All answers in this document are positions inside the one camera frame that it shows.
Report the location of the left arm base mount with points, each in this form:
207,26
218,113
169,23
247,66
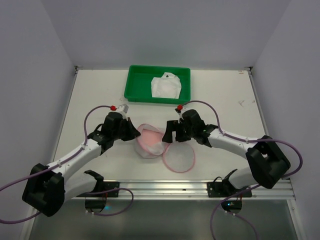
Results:
97,206

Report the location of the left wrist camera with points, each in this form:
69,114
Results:
123,110

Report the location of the white bra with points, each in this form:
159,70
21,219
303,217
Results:
167,86

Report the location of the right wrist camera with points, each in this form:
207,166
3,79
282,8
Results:
180,110

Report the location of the green plastic tray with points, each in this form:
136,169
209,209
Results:
138,86

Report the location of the aluminium mounting rail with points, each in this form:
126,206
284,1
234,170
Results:
171,190

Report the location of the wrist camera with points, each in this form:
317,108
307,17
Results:
123,110
180,110

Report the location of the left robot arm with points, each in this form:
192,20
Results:
50,186

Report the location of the white mesh laundry bag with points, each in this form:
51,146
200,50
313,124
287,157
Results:
178,157

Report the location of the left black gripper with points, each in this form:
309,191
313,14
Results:
125,128

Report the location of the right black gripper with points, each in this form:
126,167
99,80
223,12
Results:
178,131

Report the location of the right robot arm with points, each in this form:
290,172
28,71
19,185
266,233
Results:
266,161

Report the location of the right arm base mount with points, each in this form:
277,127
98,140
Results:
221,188

